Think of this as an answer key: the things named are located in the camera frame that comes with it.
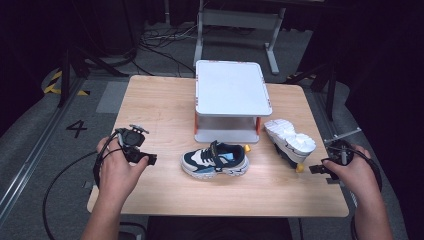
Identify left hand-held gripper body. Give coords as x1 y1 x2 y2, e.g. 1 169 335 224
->
115 123 152 165

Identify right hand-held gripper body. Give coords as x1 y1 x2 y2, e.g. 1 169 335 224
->
324 139 355 168

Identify navy and white sneaker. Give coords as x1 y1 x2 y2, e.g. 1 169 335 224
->
263 118 317 174
180 140 252 181

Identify white two-tier shoe rack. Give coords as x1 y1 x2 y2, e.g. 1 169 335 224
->
193 59 274 145

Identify person's right hand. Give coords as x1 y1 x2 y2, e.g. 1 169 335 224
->
321 143 382 210

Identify person's left hand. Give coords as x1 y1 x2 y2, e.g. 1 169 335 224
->
96 135 150 202

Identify black metal stand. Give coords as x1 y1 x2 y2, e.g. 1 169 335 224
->
285 60 338 122
57 45 130 109

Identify person's dark trousers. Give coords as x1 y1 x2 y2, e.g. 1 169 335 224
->
145 215 295 240

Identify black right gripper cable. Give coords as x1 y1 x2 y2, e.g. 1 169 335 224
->
346 145 384 240

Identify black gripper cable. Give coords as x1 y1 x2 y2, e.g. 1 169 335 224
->
346 145 384 240
42 130 125 240

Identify bundle of floor cables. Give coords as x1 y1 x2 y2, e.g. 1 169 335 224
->
134 23 202 78

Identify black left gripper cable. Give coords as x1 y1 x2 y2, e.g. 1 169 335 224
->
42 130 125 240

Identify metal floor rail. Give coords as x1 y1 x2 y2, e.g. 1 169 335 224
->
0 77 86 219

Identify white metal table frame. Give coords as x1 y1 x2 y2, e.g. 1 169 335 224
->
192 0 288 76

